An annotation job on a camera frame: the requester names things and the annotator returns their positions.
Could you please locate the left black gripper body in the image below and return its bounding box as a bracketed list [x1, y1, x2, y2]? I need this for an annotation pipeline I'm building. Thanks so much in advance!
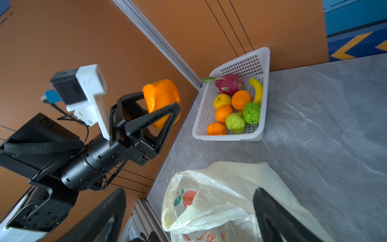
[61, 104, 158, 191]

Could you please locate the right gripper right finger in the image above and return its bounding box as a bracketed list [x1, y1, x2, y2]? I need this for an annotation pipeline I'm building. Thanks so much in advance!
[253, 188, 321, 242]

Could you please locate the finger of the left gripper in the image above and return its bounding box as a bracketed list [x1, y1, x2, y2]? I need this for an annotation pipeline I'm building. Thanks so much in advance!
[125, 103, 181, 154]
[116, 92, 148, 127]

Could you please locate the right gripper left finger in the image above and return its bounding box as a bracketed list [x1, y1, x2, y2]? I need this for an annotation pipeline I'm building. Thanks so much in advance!
[57, 189, 127, 242]

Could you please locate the orange mandarin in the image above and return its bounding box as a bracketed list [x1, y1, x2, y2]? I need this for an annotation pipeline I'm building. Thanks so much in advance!
[215, 105, 233, 124]
[207, 123, 227, 136]
[142, 79, 181, 113]
[231, 90, 252, 111]

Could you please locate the translucent printed plastic bag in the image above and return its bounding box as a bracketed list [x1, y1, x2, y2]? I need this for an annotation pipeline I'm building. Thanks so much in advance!
[161, 161, 332, 242]

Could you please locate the yellow lemon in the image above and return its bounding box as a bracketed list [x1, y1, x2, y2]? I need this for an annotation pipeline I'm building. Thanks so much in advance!
[213, 93, 232, 110]

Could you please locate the pink dragon fruit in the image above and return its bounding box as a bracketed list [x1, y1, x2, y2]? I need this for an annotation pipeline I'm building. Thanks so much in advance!
[202, 74, 244, 96]

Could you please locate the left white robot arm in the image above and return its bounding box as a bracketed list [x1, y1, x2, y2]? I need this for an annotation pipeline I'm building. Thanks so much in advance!
[1, 92, 181, 242]

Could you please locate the yellow banana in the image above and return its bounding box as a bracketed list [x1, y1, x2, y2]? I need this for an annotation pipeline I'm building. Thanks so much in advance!
[249, 78, 263, 105]

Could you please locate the white perforated plastic basket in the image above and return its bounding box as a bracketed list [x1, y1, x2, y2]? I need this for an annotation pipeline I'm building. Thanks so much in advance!
[192, 47, 271, 141]

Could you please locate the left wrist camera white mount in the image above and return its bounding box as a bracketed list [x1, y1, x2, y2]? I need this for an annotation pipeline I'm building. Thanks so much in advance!
[40, 64, 111, 141]

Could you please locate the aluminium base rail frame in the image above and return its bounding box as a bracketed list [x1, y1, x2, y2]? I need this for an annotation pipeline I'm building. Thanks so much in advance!
[118, 199, 171, 242]

